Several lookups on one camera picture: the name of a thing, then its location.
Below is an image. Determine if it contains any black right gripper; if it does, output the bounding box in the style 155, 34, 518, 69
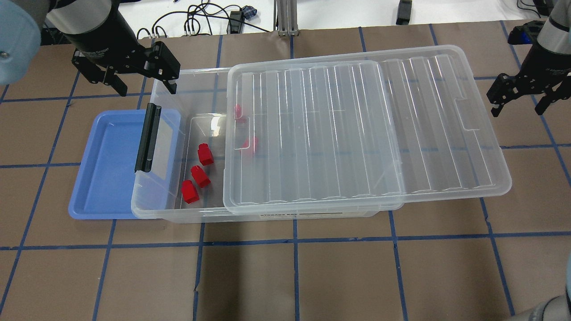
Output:
487, 42, 571, 118

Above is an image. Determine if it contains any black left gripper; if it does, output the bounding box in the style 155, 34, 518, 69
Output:
71, 18, 180, 97

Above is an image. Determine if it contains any red block with round peg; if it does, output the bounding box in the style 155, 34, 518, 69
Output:
197, 144, 214, 166

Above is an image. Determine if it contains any clear plastic box lid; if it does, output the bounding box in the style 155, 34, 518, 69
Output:
223, 45, 512, 215

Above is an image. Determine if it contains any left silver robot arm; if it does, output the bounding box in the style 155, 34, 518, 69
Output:
0, 0, 180, 97

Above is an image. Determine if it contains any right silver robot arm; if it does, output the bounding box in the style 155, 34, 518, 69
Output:
487, 0, 571, 117

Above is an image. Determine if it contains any red block in box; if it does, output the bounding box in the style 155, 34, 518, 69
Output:
191, 166, 211, 188
234, 104, 245, 123
180, 180, 200, 204
240, 136, 259, 155

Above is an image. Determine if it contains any clear plastic storage box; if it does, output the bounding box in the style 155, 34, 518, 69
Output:
131, 62, 405, 223

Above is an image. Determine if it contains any blue plastic tray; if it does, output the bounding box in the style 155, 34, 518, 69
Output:
69, 109, 182, 220

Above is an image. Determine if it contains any black power adapter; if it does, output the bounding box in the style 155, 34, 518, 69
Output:
395, 0, 413, 25

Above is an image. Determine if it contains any black box latch handle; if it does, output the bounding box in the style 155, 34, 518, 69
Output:
134, 103, 162, 173

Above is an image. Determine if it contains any aluminium frame post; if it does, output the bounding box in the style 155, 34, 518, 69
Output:
274, 0, 299, 37

